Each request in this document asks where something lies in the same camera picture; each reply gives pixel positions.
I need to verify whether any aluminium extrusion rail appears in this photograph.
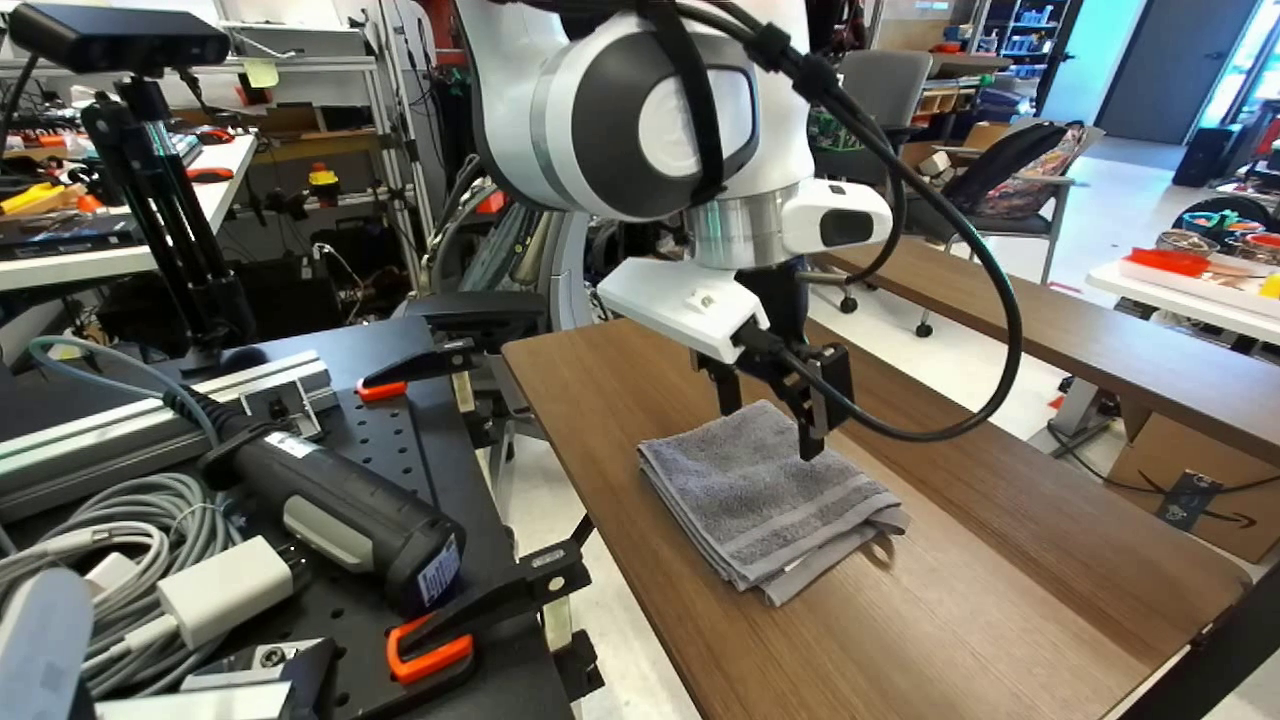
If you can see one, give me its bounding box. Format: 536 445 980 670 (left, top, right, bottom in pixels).
0 348 336 527

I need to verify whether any black mesh chair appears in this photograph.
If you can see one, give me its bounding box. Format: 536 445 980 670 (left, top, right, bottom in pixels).
889 120 1094 292

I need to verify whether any light grey office chair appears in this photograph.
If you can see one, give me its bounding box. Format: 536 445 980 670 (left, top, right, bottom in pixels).
398 198 605 352

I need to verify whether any dark grey door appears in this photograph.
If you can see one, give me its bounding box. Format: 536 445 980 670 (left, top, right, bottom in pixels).
1094 0 1265 147

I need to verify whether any white power adapter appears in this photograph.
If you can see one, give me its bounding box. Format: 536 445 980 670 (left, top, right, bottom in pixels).
157 533 297 652

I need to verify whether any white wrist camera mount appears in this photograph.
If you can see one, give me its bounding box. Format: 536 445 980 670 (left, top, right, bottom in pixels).
594 252 773 370

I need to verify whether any black bin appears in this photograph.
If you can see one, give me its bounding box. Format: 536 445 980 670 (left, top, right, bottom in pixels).
1174 123 1245 192

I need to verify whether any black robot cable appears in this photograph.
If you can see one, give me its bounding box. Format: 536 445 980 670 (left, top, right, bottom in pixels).
652 0 1030 447

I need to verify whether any black stereo camera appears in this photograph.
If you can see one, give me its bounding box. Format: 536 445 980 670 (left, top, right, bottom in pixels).
3 0 232 77

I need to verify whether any small orange-tipped black clamp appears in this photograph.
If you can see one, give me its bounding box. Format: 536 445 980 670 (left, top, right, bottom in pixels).
351 335 489 412

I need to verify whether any black camera tripod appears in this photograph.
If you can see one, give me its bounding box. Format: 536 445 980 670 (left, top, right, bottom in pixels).
76 73 260 357

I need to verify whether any white workbench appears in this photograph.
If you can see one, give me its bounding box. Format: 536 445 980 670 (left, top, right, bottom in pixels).
0 132 260 296

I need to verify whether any flat cardboard box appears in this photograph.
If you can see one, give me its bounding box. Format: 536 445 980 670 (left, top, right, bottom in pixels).
1103 412 1280 564

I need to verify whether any pale blue rounded object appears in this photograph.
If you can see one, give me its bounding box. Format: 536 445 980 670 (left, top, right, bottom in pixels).
0 569 97 720

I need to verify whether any white side table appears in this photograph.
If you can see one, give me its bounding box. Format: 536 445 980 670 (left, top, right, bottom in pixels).
1085 252 1280 352

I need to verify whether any teal cable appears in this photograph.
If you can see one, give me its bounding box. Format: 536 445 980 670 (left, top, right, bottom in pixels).
23 334 226 453

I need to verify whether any black grey handheld device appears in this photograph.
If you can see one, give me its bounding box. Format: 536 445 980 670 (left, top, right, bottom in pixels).
197 428 469 618

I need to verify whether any large orange-handled black clamp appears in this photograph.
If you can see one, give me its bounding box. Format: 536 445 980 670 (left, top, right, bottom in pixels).
380 516 598 692

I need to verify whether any long wooden side table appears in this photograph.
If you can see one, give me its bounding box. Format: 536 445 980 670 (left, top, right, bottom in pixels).
814 232 1280 463

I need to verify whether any grey fabric office chair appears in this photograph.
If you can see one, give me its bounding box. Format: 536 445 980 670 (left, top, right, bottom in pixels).
838 47 936 320

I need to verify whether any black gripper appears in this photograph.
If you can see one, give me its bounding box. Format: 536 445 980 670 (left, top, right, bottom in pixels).
699 259 858 463

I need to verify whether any grey cable bundle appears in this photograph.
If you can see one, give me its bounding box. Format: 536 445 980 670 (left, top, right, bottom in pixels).
0 473 251 699

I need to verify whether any cable bundle on chair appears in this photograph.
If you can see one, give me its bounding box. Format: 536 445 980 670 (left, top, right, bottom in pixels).
415 152 545 296

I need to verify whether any red flat object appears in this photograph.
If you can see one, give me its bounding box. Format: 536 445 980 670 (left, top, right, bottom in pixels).
1126 246 1215 279

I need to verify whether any grey towel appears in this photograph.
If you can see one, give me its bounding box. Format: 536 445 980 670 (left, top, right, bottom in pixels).
632 395 913 614

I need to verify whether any yellow tool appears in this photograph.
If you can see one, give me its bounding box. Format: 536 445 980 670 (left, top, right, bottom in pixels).
0 181 103 224

